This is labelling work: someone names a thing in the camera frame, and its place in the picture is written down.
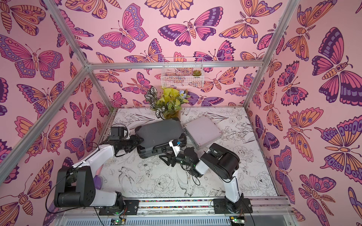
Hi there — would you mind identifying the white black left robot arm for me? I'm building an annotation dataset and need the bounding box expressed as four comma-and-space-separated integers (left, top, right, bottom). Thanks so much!
53, 127, 144, 215

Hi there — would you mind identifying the white wire wall basket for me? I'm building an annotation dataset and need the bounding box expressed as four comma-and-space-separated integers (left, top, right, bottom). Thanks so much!
160, 56, 205, 89

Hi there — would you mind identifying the small green succulent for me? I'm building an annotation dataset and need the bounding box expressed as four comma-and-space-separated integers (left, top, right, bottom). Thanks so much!
192, 70, 202, 77

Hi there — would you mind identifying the pink square poker case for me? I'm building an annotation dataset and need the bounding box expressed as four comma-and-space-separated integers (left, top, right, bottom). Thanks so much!
184, 115, 222, 149

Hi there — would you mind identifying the purple pink garden trowel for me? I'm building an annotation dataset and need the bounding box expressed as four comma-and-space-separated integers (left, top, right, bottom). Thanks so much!
93, 166, 103, 190

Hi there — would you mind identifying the amber glass plant vase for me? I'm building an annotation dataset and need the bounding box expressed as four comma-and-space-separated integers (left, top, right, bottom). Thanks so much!
165, 111, 181, 119

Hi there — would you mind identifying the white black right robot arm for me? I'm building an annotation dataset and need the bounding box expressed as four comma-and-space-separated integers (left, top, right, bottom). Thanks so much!
159, 140, 253, 215

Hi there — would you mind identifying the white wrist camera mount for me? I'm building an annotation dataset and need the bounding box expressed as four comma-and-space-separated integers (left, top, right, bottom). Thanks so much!
169, 140, 182, 157

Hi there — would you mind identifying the dark grey poker case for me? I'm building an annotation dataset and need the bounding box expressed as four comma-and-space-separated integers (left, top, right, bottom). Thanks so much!
135, 118, 187, 159

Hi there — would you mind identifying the artificial green leafy plant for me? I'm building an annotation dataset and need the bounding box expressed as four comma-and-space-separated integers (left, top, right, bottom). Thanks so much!
144, 86, 190, 120

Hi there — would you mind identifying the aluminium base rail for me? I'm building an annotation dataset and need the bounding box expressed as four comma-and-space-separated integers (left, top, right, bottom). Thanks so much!
52, 196, 299, 226

